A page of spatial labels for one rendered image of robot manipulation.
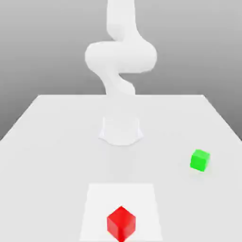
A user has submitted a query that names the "small red cube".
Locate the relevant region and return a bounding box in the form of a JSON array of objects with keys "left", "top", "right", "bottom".
[{"left": 106, "top": 206, "right": 137, "bottom": 242}]

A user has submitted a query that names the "small green cube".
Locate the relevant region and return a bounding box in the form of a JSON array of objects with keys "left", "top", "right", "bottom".
[{"left": 190, "top": 148, "right": 211, "bottom": 172}]

